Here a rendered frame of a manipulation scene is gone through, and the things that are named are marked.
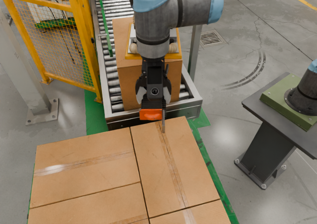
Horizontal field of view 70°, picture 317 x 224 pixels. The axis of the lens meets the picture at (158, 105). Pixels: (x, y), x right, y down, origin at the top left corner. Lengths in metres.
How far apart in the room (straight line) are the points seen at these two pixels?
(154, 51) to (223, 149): 1.67
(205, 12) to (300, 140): 1.04
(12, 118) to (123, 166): 1.60
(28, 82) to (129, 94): 1.07
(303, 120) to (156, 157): 0.86
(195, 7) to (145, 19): 0.12
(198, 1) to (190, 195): 1.02
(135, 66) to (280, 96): 0.90
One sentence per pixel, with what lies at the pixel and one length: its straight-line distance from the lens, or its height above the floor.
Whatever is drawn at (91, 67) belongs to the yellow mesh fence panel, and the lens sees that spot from 2.22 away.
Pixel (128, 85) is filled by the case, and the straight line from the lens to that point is 1.46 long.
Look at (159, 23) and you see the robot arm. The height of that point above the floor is 1.52.
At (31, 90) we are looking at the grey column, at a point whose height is 0.35.
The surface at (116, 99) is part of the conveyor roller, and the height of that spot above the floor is 0.54.
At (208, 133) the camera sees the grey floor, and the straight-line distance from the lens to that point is 2.23.
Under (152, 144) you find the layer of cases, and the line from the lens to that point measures 1.47.
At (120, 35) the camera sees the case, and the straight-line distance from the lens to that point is 1.66.
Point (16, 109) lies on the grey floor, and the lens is 2.79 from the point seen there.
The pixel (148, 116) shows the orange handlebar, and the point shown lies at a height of 1.22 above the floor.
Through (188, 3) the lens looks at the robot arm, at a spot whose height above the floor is 1.56.
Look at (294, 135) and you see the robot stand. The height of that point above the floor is 0.75.
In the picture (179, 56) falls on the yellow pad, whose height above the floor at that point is 1.10.
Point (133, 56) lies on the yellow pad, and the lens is 1.17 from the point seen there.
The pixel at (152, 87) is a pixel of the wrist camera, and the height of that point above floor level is 1.36.
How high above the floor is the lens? 1.79
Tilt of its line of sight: 48 degrees down
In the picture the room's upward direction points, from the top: straight up
